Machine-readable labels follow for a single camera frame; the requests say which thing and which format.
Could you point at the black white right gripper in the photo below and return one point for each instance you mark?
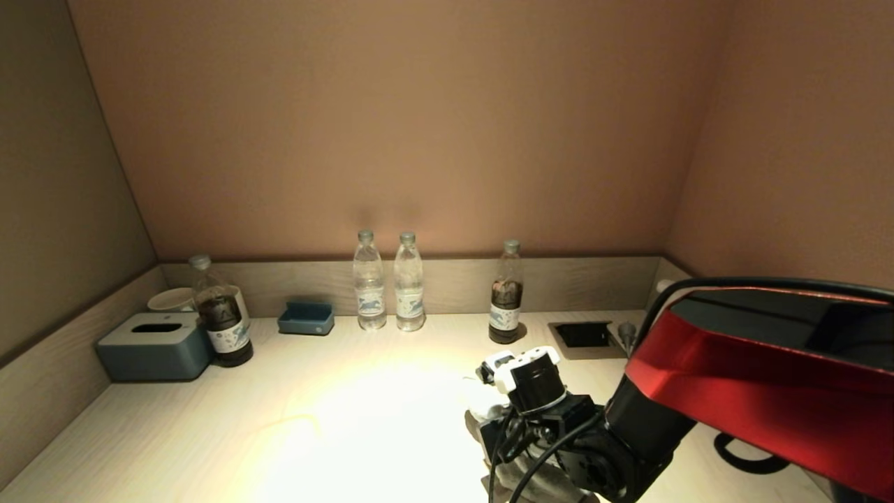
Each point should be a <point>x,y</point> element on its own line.
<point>534,384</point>

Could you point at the white cleaning cloth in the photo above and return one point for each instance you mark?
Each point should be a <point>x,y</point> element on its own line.
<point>482,398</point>

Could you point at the red black right robot arm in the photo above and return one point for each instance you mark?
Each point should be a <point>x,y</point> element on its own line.
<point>768,391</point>

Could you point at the black recessed power socket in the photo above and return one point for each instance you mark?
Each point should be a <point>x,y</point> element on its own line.
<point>583,335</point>

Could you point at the dark tea plastic bottle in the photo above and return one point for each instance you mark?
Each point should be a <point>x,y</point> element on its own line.
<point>506,307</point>
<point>223,335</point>

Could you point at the grey power plug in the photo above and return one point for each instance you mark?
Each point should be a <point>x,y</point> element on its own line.
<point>626,330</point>

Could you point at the clear water plastic bottle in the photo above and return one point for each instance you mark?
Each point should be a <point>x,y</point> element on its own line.
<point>409,293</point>
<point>369,293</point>

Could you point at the small blue tray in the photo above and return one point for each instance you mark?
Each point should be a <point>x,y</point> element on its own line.
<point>306,323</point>

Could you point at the white ceramic cup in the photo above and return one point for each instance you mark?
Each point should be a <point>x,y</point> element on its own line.
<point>171,300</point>
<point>242,304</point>

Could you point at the blue-grey tissue box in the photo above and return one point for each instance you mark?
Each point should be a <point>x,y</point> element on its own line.
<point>154,356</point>

